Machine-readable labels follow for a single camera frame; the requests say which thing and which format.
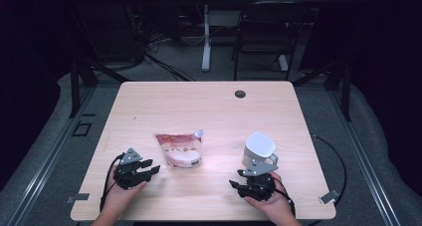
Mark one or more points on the white mug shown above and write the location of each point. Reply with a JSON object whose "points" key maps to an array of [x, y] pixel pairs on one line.
{"points": [[258, 148]]}

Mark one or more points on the aluminium floor rail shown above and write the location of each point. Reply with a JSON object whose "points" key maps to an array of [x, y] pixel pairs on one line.
{"points": [[365, 159], [49, 159]]}

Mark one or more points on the black table grommet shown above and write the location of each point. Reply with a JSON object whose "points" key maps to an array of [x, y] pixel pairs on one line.
{"points": [[240, 94]]}

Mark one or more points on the black folding chair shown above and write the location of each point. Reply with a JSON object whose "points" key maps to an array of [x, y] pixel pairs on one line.
{"points": [[265, 37]]}

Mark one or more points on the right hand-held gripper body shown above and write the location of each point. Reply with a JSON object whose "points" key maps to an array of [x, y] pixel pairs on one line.
{"points": [[258, 187]]}

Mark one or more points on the person's right hand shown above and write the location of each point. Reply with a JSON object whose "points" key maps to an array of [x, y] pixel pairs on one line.
{"points": [[282, 204]]}

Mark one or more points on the person's left hand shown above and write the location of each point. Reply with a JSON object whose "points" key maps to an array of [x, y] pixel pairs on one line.
{"points": [[116, 199]]}

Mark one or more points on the grey tape piece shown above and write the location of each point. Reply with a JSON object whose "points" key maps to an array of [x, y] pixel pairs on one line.
{"points": [[79, 197], [330, 196]]}

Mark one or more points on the white desk leg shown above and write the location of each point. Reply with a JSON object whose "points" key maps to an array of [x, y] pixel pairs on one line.
{"points": [[283, 62], [206, 50]]}

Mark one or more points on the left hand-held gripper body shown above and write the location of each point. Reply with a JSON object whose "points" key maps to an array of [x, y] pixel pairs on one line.
{"points": [[127, 173]]}

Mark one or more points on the red white spouted pouch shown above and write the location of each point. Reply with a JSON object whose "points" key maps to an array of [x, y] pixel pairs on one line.
{"points": [[182, 151]]}

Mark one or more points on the black metal stand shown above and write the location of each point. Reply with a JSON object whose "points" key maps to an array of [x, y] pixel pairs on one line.
{"points": [[75, 86], [346, 93]]}

